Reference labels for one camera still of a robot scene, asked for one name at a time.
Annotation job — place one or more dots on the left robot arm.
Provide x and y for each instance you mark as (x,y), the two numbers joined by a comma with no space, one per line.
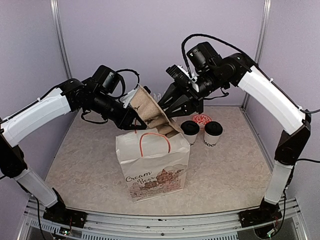
(103,93)

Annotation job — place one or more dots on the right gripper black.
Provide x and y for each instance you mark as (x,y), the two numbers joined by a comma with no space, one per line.
(192,102)

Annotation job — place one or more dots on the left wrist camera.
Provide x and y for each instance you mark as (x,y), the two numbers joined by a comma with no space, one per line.
(126,99)

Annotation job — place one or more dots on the white paper takeout bag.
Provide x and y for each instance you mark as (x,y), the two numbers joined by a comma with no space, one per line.
(153,165)

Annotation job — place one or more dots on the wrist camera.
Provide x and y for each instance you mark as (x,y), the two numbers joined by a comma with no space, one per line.
(126,99)
(183,78)

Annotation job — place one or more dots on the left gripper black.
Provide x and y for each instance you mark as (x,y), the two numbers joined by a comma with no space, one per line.
(125,121)

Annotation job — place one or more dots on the white paper cup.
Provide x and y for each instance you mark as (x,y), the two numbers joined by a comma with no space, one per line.
(190,138)
(210,140)

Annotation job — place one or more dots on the red patterned white bowl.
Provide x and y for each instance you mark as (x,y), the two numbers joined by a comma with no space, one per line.
(201,119)

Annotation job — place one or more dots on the right aluminium frame post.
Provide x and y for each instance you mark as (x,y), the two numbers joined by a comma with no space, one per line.
(263,30)

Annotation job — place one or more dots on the brown cardboard cup carrier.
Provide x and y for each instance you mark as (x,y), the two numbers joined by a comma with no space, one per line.
(152,114)

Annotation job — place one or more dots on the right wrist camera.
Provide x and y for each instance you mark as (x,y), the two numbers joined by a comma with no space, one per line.
(183,78)

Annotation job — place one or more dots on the white wrapped straws bundle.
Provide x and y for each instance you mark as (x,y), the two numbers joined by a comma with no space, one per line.
(157,96)

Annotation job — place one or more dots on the aluminium frame post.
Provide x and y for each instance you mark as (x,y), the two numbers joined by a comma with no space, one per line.
(54,6)
(263,30)

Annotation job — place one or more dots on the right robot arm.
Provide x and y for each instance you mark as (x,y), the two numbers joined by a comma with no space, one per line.
(206,71)

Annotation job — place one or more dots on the left aluminium frame post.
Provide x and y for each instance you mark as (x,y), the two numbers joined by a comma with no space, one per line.
(54,6)

